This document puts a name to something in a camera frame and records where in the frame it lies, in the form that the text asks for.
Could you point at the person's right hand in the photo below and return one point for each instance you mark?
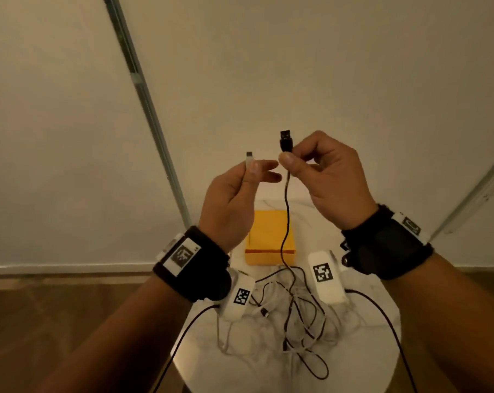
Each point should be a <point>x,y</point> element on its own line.
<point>337,180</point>

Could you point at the person's left hand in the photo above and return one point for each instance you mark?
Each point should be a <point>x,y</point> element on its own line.
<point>226,204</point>

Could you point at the yellow box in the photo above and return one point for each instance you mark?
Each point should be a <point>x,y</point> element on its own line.
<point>267,233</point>

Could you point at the person's right forearm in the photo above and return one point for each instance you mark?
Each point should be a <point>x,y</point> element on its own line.
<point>447,323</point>

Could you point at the person's left forearm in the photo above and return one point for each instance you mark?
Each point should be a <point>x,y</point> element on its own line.
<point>120,343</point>

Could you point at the black left wristband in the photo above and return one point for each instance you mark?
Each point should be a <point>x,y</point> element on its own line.
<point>206,274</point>

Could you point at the black wristband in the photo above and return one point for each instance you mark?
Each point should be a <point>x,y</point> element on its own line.
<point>382,245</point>
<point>206,274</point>

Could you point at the black right wristband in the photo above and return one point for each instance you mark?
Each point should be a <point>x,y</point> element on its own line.
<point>382,245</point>

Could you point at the white baseboard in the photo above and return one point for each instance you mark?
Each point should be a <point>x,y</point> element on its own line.
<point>67,268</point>

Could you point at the white marble table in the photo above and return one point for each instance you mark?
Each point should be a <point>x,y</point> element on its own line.
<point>361,356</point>

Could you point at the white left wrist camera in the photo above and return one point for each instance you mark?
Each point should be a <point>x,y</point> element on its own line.
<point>239,298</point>

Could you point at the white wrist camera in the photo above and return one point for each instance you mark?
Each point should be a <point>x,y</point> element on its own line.
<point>239,298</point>
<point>327,278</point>

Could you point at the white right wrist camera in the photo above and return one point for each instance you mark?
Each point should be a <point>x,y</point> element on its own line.
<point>327,278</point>

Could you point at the slotted metal wall rail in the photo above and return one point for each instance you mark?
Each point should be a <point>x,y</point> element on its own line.
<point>148,106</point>
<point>472,200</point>

